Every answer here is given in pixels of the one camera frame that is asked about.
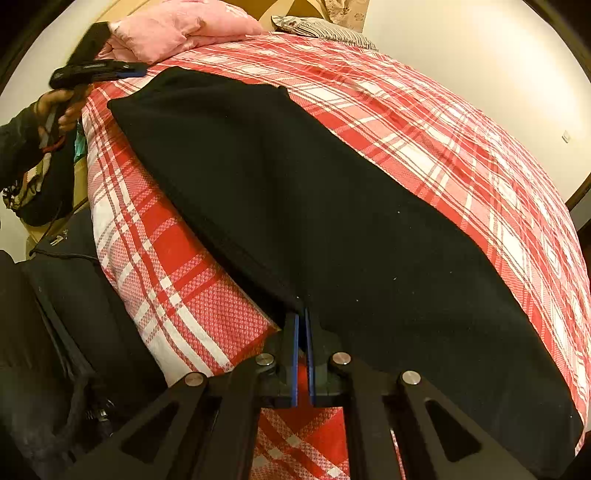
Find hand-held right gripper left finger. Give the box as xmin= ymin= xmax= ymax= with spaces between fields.
xmin=61 ymin=313 xmax=301 ymax=480

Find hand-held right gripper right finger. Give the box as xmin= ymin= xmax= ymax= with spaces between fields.
xmin=303 ymin=308 xmax=541 ymax=480

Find black pants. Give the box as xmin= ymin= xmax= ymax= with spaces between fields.
xmin=107 ymin=66 xmax=585 ymax=479

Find person's left hand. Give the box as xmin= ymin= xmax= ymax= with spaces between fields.
xmin=34 ymin=90 xmax=89 ymax=134

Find striped pillow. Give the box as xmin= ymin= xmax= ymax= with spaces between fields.
xmin=271 ymin=15 xmax=379 ymax=51

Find floral curtain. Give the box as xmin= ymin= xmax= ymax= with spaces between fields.
xmin=323 ymin=0 xmax=368 ymax=33

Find person's dark clothing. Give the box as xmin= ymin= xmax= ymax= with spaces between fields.
xmin=0 ymin=222 xmax=168 ymax=480

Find red plaid bed sheet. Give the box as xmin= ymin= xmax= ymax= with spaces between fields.
xmin=81 ymin=31 xmax=591 ymax=480

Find black cable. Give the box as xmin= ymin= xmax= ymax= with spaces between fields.
xmin=29 ymin=198 xmax=100 ymax=265

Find dark wooden door frame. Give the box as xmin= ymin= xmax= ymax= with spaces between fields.
xmin=566 ymin=170 xmax=591 ymax=219

